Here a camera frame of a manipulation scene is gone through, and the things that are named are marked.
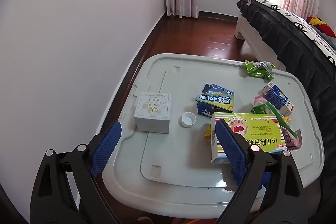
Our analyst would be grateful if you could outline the white bottle cap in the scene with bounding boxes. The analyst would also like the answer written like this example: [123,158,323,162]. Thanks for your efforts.
[181,112,196,127]

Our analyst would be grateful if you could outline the white plastic storage box lid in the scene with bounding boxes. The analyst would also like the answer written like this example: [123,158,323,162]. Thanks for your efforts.
[102,53,324,210]

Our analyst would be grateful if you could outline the green snack wrapper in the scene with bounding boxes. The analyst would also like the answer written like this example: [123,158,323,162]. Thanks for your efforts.
[244,59,275,81]

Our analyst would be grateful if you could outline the green yellow medicine box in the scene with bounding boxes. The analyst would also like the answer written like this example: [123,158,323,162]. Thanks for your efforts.
[210,112,285,165]

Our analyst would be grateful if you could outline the blue milk carton box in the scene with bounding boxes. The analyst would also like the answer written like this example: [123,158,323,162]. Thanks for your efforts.
[196,83,235,117]

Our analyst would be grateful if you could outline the white square gift box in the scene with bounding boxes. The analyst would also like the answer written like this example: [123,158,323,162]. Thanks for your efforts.
[134,92,172,133]

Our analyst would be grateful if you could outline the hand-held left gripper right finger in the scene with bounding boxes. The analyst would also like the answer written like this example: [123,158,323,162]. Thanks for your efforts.
[215,119,311,224]

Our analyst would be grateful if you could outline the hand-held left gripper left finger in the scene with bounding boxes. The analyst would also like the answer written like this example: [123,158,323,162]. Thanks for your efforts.
[30,120,122,224]

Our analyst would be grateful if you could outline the red yellow pillow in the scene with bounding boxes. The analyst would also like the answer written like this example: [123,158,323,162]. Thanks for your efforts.
[306,15,336,38]

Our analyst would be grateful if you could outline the white printed bedspread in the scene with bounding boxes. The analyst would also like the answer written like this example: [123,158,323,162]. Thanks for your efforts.
[238,0,336,67]

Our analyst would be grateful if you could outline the pink crumpled wrapper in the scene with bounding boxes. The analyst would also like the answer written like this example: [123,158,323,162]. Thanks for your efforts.
[251,94,268,109]

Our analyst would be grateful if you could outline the small blue drink carton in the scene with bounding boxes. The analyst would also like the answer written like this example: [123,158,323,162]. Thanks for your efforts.
[262,81,294,117]

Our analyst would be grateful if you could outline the green and red snack bag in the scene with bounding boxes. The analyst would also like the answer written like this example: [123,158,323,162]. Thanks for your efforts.
[252,103,302,151]

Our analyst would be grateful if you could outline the white bed frame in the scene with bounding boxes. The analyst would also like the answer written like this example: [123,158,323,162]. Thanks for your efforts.
[234,15,286,69]

